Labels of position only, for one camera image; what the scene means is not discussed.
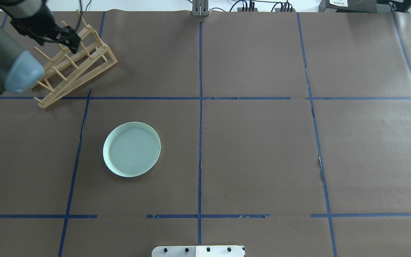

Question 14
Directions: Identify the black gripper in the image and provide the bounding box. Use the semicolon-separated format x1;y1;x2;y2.
50;25;81;54

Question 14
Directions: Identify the light green ceramic plate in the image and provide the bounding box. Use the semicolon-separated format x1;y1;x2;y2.
102;121;161;177

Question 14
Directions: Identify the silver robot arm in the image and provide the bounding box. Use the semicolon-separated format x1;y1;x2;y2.
0;0;83;95

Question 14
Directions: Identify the wooden dish rack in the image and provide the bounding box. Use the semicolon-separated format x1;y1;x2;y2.
32;18;118;109

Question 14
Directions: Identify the black desktop computer box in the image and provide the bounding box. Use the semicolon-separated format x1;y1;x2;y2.
318;0;393;13

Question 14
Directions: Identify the aluminium frame post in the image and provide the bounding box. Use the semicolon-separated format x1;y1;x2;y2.
189;0;210;17

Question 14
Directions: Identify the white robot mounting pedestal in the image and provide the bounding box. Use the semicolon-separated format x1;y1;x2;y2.
151;245;246;257

